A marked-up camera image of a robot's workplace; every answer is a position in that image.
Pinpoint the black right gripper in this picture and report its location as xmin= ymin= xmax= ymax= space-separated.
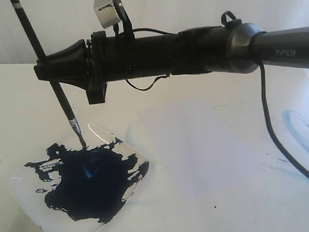
xmin=47 ymin=31 xmax=177 ymax=104

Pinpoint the black paintbrush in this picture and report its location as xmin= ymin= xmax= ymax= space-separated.
xmin=11 ymin=0 xmax=87 ymax=148

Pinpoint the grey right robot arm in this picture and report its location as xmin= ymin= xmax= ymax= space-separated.
xmin=34 ymin=23 xmax=309 ymax=104

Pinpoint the white square paint plate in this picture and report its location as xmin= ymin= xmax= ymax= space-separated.
xmin=9 ymin=124 xmax=149 ymax=232

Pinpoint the white paper sheet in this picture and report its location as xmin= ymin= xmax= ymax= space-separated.
xmin=141 ymin=96 xmax=258 ymax=203

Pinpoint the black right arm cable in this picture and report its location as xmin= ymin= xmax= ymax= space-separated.
xmin=258 ymin=58 xmax=309 ymax=181

